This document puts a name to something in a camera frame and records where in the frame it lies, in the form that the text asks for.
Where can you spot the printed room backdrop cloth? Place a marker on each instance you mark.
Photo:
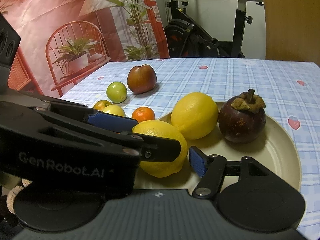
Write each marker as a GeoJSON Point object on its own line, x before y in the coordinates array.
{"type": "Point", "coordinates": [50, 10]}

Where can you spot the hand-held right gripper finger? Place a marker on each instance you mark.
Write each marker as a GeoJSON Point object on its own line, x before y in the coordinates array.
{"type": "Point", "coordinates": [197, 163]}

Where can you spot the yellow-green round fruit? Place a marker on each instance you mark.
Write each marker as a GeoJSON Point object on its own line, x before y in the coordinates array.
{"type": "Point", "coordinates": [113, 110]}

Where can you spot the red-brown round fruit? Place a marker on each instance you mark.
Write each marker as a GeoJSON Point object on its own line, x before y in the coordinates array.
{"type": "Point", "coordinates": [141, 80]}

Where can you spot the black exercise bike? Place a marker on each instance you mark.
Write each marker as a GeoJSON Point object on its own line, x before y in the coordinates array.
{"type": "Point", "coordinates": [195, 37]}

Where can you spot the green round fruit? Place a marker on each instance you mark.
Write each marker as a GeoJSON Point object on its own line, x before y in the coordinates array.
{"type": "Point", "coordinates": [116, 92]}

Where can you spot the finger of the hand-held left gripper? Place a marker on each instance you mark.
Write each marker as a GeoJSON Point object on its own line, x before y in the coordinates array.
{"type": "Point", "coordinates": [112, 121]}
{"type": "Point", "coordinates": [162, 150]}

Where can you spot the dark purple mangosteen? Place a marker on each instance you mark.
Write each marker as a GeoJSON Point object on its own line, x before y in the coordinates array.
{"type": "Point", "coordinates": [241, 125]}

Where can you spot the yellow lemon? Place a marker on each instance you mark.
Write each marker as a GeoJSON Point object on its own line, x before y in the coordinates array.
{"type": "Point", "coordinates": [195, 116]}
{"type": "Point", "coordinates": [155, 130]}

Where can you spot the beige round plate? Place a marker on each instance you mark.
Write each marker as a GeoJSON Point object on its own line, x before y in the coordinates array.
{"type": "Point", "coordinates": [275, 160]}

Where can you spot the greenish orange tangerine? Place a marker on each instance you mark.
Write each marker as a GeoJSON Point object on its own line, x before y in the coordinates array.
{"type": "Point", "coordinates": [101, 105]}

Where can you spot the wooden door panel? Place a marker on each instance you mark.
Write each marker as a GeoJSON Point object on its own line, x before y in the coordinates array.
{"type": "Point", "coordinates": [290, 17]}

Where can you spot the person's left hand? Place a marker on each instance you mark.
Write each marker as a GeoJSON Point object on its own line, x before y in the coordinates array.
{"type": "Point", "coordinates": [13, 197]}

